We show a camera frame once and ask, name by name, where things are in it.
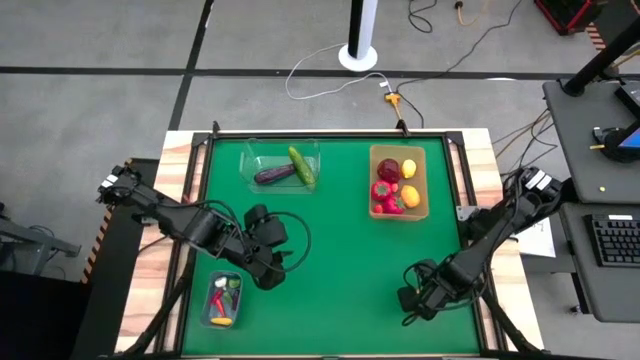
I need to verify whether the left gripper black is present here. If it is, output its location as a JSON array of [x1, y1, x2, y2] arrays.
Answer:
[[226, 203, 295, 292]]

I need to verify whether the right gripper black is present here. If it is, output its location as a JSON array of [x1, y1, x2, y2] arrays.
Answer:
[[397, 259, 454, 327]]

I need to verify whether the large purple eggplant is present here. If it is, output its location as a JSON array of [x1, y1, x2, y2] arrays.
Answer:
[[253, 163, 298, 185]]

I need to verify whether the green cucumber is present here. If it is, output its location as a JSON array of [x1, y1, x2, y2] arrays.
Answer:
[[287, 145, 318, 187]]

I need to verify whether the orange yellow mango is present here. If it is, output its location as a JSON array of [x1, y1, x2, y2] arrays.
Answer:
[[400, 184, 422, 209]]

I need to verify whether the dark red apple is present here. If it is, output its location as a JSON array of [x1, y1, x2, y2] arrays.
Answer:
[[376, 158, 402, 184]]

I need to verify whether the green table mat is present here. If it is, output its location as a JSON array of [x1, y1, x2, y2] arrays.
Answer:
[[181, 136, 482, 357]]

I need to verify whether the small blue plastic basket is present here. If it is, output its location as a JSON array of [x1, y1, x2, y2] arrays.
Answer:
[[198, 269, 244, 330]]

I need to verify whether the clear plastic basket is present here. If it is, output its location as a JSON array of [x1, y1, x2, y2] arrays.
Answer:
[[239, 138, 322, 195]]

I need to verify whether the white paper sheet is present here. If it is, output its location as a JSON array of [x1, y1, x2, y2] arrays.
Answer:
[[514, 214, 557, 259]]

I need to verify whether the orange translucent basket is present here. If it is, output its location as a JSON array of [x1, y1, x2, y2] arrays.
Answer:
[[368, 144, 430, 223]]

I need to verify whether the black base with hazard stripes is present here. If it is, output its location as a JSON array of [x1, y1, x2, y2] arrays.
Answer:
[[69, 157, 161, 360]]

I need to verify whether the wooden table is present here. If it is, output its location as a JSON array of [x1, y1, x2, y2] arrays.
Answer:
[[114, 128, 546, 359]]

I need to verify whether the yellow power plug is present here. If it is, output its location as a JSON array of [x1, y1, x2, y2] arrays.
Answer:
[[383, 90, 405, 122]]

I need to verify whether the grey desk with keyboard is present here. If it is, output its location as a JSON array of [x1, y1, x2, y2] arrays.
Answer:
[[558, 202, 640, 324]]

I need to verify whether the black keyboard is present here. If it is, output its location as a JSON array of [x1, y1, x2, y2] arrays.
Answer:
[[583, 213, 640, 269]]

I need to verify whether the grey desk with pole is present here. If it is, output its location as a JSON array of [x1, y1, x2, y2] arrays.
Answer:
[[542, 78, 640, 205]]

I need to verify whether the grey metal stand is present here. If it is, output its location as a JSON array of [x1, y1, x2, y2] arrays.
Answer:
[[0, 202, 83, 281]]

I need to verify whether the black white floor stand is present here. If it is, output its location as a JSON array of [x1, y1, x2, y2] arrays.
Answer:
[[338, 0, 380, 73]]

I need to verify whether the black stand with blue screen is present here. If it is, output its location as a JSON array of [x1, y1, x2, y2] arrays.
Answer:
[[592, 119, 640, 164]]

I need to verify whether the black diagonal pole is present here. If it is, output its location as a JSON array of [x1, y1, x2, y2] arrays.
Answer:
[[562, 14, 640, 98]]

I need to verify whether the red black crate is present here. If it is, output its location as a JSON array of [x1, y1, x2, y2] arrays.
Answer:
[[533, 0, 609, 37]]

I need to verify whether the black table frame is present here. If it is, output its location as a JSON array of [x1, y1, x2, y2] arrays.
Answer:
[[119, 119, 546, 360]]

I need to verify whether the white floor cable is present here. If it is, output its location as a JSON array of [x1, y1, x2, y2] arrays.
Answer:
[[285, 42, 395, 102]]

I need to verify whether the long black floor cable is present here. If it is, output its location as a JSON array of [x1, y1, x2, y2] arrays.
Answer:
[[394, 0, 524, 129]]

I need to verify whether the looped black floor cable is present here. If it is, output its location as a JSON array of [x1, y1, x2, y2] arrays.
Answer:
[[407, 0, 439, 34]]

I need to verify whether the yellow floor cable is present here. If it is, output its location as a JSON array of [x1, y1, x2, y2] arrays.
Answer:
[[453, 0, 494, 28]]

